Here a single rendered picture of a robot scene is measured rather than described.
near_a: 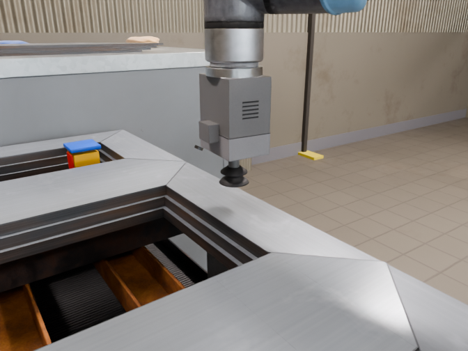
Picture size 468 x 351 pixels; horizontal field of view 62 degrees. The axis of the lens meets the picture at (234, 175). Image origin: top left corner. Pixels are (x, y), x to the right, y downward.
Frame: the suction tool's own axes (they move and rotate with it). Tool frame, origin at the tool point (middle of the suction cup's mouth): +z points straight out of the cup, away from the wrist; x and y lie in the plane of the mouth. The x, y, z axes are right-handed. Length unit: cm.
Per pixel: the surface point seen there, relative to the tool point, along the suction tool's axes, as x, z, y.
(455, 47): 456, -2, -252
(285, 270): -3.7, 3.7, 17.3
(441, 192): 237, 90, -107
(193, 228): -5.7, 7.1, -2.1
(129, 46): 7, -16, -70
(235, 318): -12.1, 3.7, 21.1
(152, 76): 9, -9, -60
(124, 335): -21.2, 3.7, 18.2
